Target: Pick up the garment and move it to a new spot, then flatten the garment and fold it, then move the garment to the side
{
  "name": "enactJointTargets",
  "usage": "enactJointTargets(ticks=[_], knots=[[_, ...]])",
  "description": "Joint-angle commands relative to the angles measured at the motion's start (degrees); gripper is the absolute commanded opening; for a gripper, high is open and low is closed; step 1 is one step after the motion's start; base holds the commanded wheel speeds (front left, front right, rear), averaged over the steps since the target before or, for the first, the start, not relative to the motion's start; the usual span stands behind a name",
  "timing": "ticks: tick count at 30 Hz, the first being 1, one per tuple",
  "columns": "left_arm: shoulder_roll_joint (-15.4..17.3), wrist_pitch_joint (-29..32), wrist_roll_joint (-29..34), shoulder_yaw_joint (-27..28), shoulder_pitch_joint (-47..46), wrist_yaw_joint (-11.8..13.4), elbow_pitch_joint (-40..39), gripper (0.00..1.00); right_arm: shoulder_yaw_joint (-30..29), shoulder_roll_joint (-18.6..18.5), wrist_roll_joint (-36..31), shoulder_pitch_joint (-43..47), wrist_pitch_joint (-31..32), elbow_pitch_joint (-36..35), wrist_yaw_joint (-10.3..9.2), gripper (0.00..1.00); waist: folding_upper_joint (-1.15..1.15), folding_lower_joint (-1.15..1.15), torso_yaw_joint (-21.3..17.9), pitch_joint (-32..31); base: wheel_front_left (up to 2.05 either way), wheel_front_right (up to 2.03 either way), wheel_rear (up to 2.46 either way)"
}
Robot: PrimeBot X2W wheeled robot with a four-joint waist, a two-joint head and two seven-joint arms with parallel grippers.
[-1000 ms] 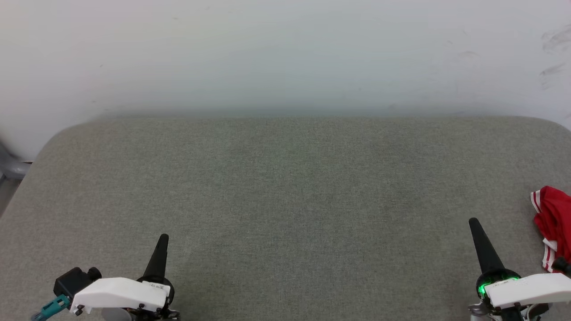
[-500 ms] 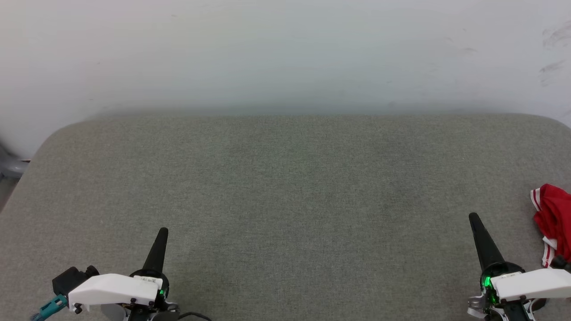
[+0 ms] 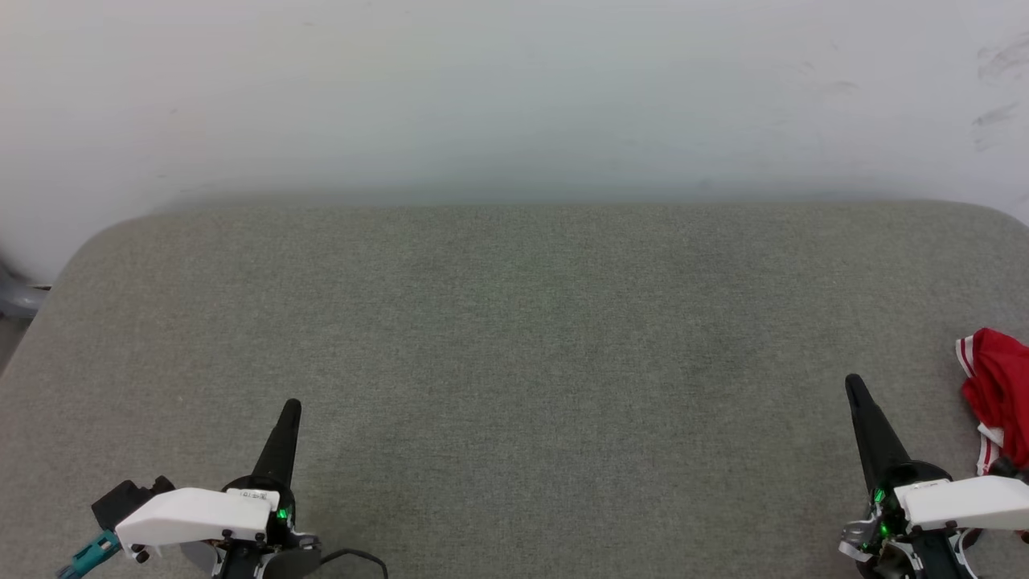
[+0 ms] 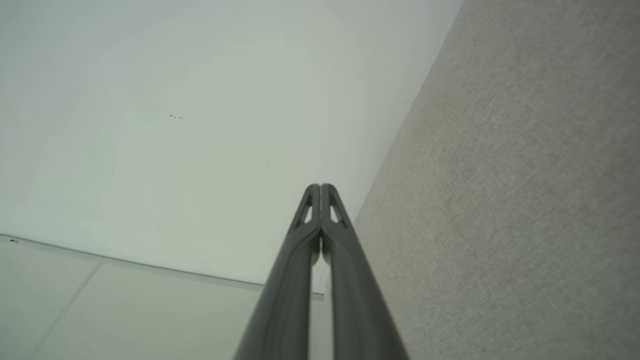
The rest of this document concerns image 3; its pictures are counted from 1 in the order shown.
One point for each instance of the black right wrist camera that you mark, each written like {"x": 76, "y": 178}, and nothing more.
{"x": 1009, "y": 468}

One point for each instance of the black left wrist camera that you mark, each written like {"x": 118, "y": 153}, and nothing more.
{"x": 120, "y": 500}

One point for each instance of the red basketball jersey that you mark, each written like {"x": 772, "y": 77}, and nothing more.
{"x": 1001, "y": 386}

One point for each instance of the grey fabric sofa cushion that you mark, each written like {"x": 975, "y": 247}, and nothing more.
{"x": 514, "y": 378}

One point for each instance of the grey metal pipe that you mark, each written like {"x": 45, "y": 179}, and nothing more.
{"x": 18, "y": 297}

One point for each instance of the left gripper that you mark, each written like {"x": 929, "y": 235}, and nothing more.
{"x": 281, "y": 555}

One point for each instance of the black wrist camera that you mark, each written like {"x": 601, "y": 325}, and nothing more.
{"x": 120, "y": 500}
{"x": 1009, "y": 468}

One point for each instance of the teal left camera connector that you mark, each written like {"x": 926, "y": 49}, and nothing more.
{"x": 88, "y": 555}

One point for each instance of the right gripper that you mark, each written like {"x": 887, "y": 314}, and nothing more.
{"x": 892, "y": 555}

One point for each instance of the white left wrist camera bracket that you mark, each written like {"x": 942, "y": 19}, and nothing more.
{"x": 193, "y": 515}

